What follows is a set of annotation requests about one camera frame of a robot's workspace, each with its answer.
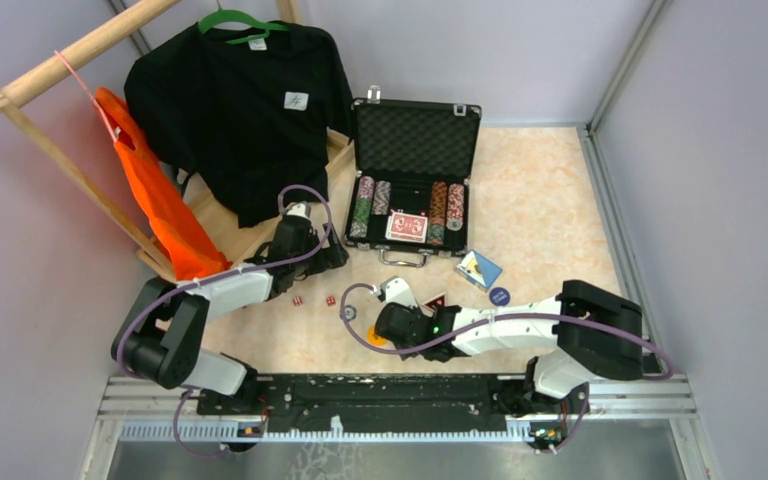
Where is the blue poker chip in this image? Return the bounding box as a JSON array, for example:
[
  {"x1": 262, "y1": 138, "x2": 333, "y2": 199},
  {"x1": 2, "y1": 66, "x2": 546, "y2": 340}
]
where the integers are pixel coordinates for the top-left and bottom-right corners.
[{"x1": 341, "y1": 305, "x2": 357, "y2": 322}]

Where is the black aluminium poker case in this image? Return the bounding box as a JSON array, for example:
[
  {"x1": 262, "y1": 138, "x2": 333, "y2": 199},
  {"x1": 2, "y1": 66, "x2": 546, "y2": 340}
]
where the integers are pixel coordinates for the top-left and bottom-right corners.
[{"x1": 344, "y1": 86, "x2": 483, "y2": 268}]

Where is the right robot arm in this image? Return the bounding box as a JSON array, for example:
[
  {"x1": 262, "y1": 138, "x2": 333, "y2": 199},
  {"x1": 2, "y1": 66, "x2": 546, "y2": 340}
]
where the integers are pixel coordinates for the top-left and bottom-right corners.
[{"x1": 373, "y1": 277, "x2": 643, "y2": 417}]

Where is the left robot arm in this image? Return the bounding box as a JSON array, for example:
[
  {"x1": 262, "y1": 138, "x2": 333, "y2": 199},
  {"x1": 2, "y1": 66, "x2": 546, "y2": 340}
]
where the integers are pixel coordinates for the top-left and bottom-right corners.
[{"x1": 111, "y1": 214, "x2": 349, "y2": 415}]

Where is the orange round dealer button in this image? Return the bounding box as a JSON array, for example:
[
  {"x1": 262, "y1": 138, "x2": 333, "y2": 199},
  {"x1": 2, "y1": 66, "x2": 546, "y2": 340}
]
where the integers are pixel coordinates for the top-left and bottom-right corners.
[{"x1": 366, "y1": 326, "x2": 388, "y2": 347}]

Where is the red black triangle marker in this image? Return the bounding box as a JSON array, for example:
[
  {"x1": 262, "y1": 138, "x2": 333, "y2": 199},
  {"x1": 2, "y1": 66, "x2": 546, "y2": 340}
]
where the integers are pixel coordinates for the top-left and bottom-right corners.
[{"x1": 423, "y1": 292, "x2": 447, "y2": 312}]

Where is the green grey chip stack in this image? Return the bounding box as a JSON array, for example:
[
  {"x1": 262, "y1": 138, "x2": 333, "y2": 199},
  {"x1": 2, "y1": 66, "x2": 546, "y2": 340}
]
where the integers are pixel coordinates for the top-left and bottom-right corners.
[{"x1": 349, "y1": 176, "x2": 375, "y2": 238}]

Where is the wooden clothes rack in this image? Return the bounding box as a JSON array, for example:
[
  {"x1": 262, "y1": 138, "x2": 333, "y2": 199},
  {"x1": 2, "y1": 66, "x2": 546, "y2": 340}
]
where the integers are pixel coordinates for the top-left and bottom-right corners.
[{"x1": 0, "y1": 0, "x2": 359, "y2": 269}]

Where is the blue playing card box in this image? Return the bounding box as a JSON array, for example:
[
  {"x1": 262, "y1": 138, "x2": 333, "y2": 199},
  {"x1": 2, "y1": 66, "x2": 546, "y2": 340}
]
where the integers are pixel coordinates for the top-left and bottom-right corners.
[{"x1": 455, "y1": 250, "x2": 503, "y2": 292}]

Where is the red playing card deck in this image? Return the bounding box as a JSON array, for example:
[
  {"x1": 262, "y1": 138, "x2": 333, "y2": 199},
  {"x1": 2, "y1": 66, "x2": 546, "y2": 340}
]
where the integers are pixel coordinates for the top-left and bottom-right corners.
[{"x1": 385, "y1": 212, "x2": 429, "y2": 243}]

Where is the purple blue chip stack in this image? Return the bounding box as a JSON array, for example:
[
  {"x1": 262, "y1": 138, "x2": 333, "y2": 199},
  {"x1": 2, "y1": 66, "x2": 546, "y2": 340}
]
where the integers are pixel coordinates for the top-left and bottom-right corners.
[{"x1": 371, "y1": 180, "x2": 392, "y2": 215}]

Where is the dark blue round button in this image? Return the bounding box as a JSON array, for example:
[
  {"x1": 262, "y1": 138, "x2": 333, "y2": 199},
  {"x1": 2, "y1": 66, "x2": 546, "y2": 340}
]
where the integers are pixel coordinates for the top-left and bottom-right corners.
[{"x1": 489, "y1": 287, "x2": 511, "y2": 306}]

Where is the red white chip stack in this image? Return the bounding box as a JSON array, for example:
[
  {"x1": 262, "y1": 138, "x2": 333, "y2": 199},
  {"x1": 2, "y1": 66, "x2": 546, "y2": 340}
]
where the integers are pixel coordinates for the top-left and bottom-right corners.
[{"x1": 446, "y1": 183, "x2": 465, "y2": 231}]

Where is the orange black chip stack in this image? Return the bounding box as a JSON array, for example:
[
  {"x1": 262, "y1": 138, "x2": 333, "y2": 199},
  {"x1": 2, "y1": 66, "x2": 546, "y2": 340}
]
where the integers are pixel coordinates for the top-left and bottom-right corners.
[{"x1": 427, "y1": 181, "x2": 448, "y2": 245}]

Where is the black t-shirt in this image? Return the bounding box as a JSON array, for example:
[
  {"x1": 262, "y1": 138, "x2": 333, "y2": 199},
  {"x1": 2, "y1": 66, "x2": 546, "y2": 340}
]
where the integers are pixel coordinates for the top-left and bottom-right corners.
[{"x1": 124, "y1": 22, "x2": 353, "y2": 227}]

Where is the green clothes hanger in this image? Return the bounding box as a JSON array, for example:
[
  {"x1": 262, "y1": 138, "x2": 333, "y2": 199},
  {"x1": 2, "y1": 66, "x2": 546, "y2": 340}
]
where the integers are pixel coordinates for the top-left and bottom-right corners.
[{"x1": 197, "y1": 8, "x2": 289, "y2": 44}]

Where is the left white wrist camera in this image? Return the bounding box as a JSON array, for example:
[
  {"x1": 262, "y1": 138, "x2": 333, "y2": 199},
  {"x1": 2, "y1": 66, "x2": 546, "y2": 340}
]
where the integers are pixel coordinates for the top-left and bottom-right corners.
[{"x1": 284, "y1": 202, "x2": 311, "y2": 222}]

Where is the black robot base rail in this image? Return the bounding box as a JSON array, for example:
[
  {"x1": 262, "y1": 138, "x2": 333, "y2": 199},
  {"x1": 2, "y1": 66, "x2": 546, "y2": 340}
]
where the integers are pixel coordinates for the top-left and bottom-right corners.
[{"x1": 196, "y1": 372, "x2": 591, "y2": 435}]

